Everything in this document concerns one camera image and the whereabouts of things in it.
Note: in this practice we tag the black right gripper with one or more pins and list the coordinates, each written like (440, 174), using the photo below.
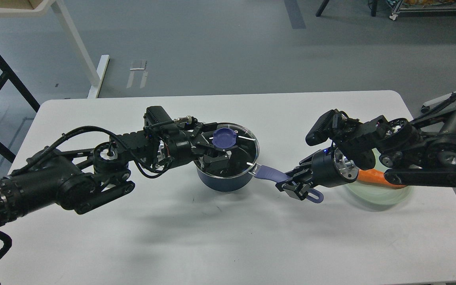
(328, 167)

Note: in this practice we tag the pale green glass plate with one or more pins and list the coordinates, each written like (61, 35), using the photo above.
(376, 194)

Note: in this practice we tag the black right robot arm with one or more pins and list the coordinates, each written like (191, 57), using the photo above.
(420, 152)

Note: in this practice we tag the orange toy carrot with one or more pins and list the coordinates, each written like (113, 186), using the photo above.
(375, 177)

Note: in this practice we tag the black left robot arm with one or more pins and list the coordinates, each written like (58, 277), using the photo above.
(88, 167)

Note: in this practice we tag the glass lid purple knob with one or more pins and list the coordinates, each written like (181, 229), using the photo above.
(232, 151)

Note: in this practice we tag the metal wheeled cart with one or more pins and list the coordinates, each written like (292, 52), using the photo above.
(398, 7)

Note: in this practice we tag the dark blue saucepan purple handle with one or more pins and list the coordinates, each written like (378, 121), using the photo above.
(259, 171)

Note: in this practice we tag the white table frame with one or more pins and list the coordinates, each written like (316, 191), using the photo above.
(44, 32)

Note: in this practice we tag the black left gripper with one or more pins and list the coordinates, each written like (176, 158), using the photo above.
(177, 142)

